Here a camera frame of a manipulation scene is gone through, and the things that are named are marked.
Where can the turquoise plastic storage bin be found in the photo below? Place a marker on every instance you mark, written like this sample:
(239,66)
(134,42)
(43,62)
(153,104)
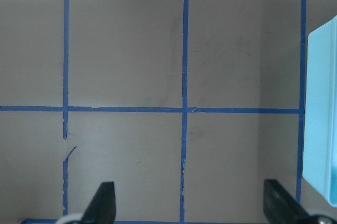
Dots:
(319,157)

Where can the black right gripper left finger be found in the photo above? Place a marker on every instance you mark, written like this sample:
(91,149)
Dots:
(102,208)

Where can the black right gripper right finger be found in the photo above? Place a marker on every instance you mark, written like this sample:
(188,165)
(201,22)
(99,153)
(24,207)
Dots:
(279,207)

